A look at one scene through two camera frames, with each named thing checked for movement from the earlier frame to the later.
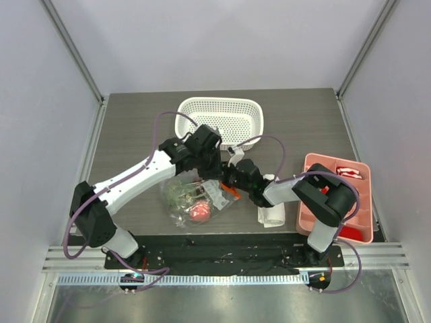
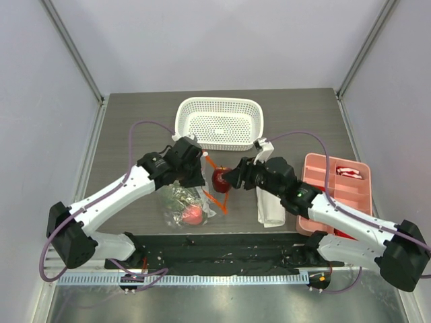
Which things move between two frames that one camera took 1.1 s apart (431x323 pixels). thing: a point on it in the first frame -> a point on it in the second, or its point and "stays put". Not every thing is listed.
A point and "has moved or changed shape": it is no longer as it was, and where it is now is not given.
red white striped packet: x=350 y=172 stays put
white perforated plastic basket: x=237 y=120 stays put
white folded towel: x=272 y=216 stays put
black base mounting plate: x=227 y=254 stays put
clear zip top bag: x=192 y=199 has moved or changed shape
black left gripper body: x=209 y=167 -> x=190 y=174
